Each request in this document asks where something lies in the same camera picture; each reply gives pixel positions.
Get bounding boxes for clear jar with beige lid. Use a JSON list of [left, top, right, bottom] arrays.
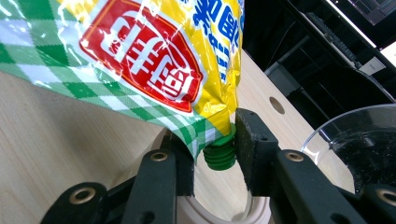
[[111, 104, 396, 224]]

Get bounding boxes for yellow pouch with green spout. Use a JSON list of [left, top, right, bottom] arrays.
[[0, 0, 246, 172]]

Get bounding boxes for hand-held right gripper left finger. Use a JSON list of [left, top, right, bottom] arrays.
[[120, 134, 195, 224]]

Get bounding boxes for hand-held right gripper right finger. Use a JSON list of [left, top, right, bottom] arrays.
[[235, 107, 359, 224]]

